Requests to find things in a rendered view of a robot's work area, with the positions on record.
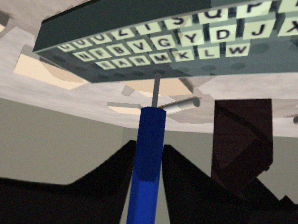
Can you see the blue stylus with grey tip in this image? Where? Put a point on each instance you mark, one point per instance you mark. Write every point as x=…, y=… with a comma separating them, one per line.
x=147, y=163

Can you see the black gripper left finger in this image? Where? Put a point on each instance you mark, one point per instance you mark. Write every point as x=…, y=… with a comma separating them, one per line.
x=96, y=198

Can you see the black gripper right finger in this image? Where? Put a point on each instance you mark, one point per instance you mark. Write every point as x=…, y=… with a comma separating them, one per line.
x=192, y=197

